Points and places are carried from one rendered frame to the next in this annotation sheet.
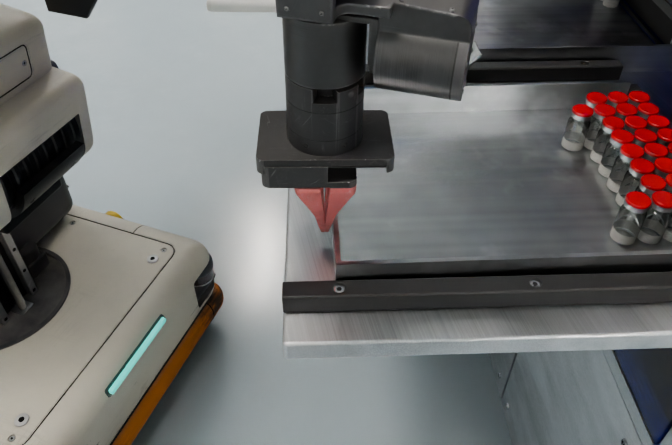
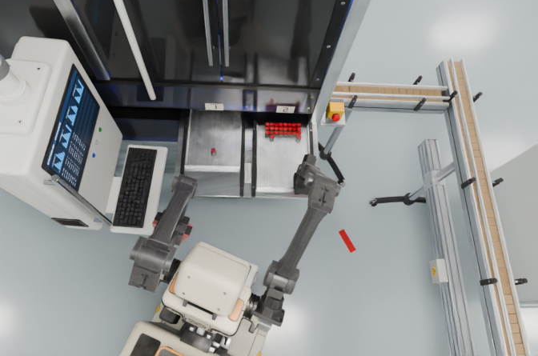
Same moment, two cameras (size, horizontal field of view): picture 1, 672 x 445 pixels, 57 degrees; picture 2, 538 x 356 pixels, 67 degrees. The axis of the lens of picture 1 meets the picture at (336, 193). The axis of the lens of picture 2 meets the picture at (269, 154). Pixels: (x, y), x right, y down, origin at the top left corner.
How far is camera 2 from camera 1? 1.70 m
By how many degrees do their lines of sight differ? 56
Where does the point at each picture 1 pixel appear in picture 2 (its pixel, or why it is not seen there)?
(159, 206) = (114, 309)
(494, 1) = (198, 138)
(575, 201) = (288, 145)
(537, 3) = (202, 126)
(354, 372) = (217, 220)
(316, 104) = not seen: hidden behind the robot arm
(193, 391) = not seen: hidden behind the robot
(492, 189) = (284, 159)
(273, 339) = not seen: hidden behind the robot
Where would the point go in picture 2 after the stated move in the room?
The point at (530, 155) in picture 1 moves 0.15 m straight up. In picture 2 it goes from (274, 149) to (277, 136)
